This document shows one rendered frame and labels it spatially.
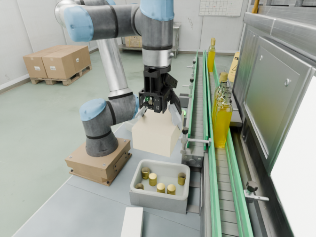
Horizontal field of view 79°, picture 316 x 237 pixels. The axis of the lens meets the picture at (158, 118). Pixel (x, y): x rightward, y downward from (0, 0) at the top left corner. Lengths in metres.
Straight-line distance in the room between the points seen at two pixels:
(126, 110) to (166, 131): 0.35
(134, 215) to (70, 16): 0.62
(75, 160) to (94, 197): 0.18
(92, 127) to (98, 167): 0.17
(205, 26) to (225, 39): 0.75
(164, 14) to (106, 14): 0.14
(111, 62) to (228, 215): 0.72
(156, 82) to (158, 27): 0.13
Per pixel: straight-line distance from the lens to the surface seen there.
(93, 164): 0.88
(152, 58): 0.48
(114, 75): 0.87
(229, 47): 6.80
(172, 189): 0.80
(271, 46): 0.82
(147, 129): 0.56
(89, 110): 0.82
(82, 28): 0.50
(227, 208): 0.71
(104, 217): 0.83
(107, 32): 0.52
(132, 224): 0.73
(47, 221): 0.90
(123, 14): 0.53
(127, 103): 0.86
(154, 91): 0.50
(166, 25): 0.47
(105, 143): 0.89
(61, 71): 4.28
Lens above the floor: 1.44
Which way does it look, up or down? 31 degrees down
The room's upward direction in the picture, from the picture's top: straight up
